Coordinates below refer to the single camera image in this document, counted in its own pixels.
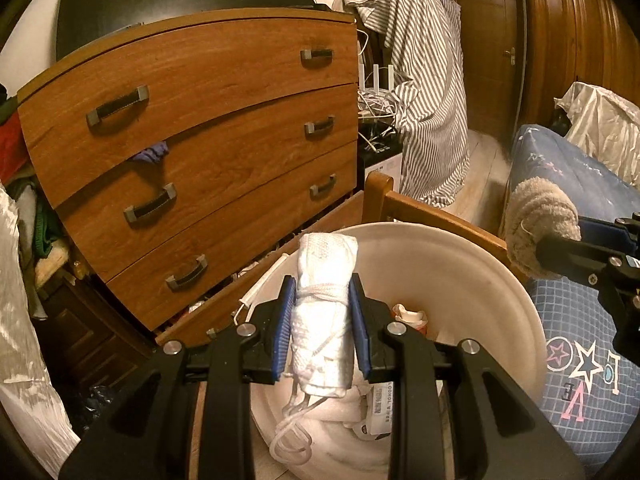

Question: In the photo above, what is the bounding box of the white shiny plastic sheet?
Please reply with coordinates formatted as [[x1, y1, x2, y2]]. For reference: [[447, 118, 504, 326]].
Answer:
[[0, 182, 83, 466], [555, 81, 640, 186]]

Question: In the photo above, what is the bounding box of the dark wooden cabinet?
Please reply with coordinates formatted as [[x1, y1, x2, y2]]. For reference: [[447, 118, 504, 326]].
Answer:
[[30, 270, 166, 411]]

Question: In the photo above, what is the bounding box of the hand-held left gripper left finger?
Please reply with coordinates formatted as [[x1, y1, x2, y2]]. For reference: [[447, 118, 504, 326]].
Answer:
[[59, 275, 298, 480]]

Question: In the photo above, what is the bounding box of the white string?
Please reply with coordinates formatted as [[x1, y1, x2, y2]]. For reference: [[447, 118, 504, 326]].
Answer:
[[232, 255, 301, 323]]

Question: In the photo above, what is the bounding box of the beige knitted cloth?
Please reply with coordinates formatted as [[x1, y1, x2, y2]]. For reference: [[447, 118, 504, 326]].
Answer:
[[504, 177, 581, 281]]

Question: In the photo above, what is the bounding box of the dark plastic bag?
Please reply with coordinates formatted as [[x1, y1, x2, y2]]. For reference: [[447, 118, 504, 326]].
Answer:
[[75, 385, 116, 431]]

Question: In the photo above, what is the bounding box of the white plastic basin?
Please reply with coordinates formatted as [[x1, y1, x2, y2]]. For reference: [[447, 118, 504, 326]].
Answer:
[[240, 222, 546, 480]]

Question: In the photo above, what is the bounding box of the red cloth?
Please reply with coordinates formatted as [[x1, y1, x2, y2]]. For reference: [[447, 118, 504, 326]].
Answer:
[[0, 110, 31, 181]]

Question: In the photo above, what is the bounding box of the wooden dresser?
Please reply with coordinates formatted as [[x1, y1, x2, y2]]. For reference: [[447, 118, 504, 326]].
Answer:
[[17, 7, 366, 346]]

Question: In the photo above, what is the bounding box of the yellow towel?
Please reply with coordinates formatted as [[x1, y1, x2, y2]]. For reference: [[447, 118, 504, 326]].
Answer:
[[32, 240, 71, 286]]

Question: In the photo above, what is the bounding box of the tangle of white cables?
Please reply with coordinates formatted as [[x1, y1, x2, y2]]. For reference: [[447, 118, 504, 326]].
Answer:
[[357, 95, 401, 153]]

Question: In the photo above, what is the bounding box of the dark wooden door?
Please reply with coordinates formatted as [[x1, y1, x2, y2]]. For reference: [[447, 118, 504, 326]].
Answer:
[[435, 0, 531, 141]]

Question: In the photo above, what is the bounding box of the brown wooden wardrobe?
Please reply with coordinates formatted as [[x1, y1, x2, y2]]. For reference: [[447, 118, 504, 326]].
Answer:
[[517, 0, 640, 126]]

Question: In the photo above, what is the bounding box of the white printed wipes packet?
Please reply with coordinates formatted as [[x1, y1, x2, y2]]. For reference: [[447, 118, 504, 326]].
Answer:
[[367, 382, 396, 436]]

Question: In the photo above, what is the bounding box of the white cardboard box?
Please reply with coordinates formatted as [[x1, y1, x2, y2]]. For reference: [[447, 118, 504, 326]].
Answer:
[[362, 152, 403, 186]]

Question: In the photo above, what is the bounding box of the green cloth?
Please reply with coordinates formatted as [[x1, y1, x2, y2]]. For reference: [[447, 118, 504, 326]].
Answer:
[[15, 180, 63, 256]]

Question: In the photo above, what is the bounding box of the white router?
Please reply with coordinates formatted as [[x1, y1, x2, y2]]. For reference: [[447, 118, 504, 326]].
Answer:
[[357, 62, 396, 96]]

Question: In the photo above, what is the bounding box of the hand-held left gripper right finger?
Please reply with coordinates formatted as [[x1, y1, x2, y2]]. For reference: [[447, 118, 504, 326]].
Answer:
[[350, 272, 586, 480]]

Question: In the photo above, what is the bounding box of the white cloth bundle with cord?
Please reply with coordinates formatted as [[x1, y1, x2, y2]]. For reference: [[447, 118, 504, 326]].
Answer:
[[270, 232, 360, 463]]

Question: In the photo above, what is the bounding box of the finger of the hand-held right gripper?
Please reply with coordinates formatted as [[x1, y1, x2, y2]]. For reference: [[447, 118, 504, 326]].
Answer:
[[579, 212, 640, 253], [537, 236, 626, 286]]

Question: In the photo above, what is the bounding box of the blue cloth in drawer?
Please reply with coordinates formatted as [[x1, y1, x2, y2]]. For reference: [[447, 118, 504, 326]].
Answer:
[[131, 141, 170, 166]]

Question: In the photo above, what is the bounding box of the grey striped cloth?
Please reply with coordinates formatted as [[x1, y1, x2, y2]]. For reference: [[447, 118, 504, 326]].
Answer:
[[336, 0, 471, 208]]

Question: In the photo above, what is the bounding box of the blue checked bed sheet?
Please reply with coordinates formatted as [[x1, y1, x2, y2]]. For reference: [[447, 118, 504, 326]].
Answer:
[[502, 124, 640, 476]]

